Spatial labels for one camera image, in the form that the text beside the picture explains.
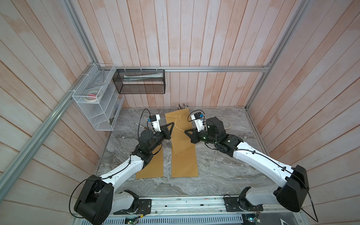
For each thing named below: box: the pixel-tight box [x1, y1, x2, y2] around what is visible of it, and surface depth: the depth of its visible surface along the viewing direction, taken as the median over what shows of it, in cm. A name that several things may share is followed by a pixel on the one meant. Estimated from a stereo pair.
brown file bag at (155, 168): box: [135, 143, 164, 180], surface depth 85 cm
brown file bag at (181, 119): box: [165, 108, 195, 155], surface depth 76 cm
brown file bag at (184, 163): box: [171, 144, 199, 178], surface depth 90 cm
